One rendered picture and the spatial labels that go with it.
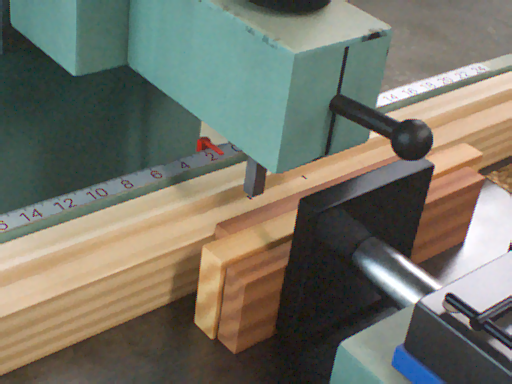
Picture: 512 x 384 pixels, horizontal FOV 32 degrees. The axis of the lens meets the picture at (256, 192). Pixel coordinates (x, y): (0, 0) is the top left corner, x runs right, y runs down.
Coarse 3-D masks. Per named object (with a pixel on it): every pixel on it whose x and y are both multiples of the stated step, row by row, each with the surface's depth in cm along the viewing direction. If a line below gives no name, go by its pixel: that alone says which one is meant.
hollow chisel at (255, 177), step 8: (248, 160) 52; (248, 168) 52; (256, 168) 52; (264, 168) 52; (248, 176) 52; (256, 176) 52; (264, 176) 52; (248, 184) 53; (256, 184) 52; (264, 184) 53; (248, 192) 53; (256, 192) 53
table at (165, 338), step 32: (480, 192) 66; (480, 224) 62; (448, 256) 59; (480, 256) 59; (128, 320) 50; (160, 320) 51; (192, 320) 51; (352, 320) 52; (64, 352) 48; (96, 352) 48; (128, 352) 48; (160, 352) 48; (192, 352) 49; (224, 352) 49; (256, 352) 49; (288, 352) 50; (320, 352) 50
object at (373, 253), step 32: (320, 192) 46; (352, 192) 46; (384, 192) 48; (416, 192) 50; (320, 224) 45; (352, 224) 47; (384, 224) 49; (416, 224) 52; (320, 256) 47; (352, 256) 49; (384, 256) 48; (288, 288) 48; (320, 288) 48; (352, 288) 51; (384, 288) 47; (416, 288) 46; (288, 320) 49; (320, 320) 50
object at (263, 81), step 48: (144, 0) 50; (192, 0) 47; (240, 0) 46; (336, 0) 47; (144, 48) 51; (192, 48) 48; (240, 48) 45; (288, 48) 42; (336, 48) 43; (384, 48) 46; (192, 96) 49; (240, 96) 46; (288, 96) 43; (240, 144) 47; (288, 144) 45; (336, 144) 47
